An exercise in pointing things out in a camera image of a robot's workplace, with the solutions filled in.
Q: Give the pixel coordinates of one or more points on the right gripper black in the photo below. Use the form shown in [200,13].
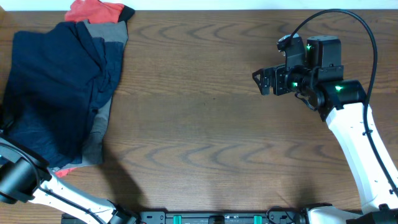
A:
[279,73]

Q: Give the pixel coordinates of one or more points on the navy shorts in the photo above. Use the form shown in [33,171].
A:
[49,91]
[111,53]

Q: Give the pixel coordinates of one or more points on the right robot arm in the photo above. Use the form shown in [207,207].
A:
[314,73]

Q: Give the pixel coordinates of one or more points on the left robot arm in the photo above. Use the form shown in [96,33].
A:
[25,177]

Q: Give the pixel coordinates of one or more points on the grey shorts in pile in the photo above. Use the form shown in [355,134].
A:
[92,150]

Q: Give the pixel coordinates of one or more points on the red garment with black trim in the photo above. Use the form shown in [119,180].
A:
[97,12]

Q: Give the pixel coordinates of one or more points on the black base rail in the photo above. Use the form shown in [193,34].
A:
[274,216]

